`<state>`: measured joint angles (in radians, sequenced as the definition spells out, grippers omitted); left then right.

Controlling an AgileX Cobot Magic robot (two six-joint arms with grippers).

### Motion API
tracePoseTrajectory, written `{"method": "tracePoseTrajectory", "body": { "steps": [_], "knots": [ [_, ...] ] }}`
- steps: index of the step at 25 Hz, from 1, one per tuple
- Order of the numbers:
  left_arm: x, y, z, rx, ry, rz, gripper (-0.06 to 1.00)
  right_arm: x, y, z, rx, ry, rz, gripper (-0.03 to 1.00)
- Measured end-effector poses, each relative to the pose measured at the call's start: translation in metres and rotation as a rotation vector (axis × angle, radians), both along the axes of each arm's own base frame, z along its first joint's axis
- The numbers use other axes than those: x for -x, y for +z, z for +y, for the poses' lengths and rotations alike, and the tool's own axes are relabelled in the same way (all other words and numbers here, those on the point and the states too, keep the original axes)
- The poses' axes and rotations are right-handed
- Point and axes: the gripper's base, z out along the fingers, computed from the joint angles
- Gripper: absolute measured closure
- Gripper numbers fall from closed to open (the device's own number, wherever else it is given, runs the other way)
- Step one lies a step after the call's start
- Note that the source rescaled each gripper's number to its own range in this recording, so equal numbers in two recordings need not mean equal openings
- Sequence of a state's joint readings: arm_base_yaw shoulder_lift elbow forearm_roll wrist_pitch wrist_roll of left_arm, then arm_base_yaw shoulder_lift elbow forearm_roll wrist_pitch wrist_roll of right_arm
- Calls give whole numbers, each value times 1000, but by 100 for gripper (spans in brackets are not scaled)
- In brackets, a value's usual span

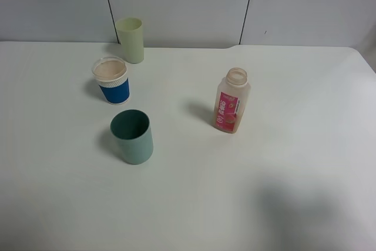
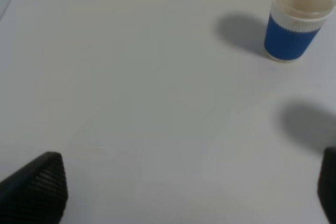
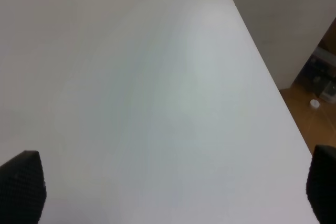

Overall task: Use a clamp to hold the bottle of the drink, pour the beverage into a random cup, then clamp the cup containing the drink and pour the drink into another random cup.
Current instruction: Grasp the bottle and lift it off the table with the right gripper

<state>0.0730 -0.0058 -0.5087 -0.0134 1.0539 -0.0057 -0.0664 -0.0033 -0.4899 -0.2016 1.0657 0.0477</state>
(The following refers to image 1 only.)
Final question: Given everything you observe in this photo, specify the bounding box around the pink label drink bottle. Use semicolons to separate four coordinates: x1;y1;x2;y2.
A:
213;68;251;133

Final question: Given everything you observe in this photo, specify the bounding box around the teal green plastic cup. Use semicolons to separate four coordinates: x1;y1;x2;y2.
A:
110;109;153;165

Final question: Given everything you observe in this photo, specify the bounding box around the blue sleeved paper cup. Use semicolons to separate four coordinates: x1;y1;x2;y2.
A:
92;57;130;105

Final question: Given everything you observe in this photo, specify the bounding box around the pale green tall cup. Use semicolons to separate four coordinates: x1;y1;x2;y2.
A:
115;18;144;64

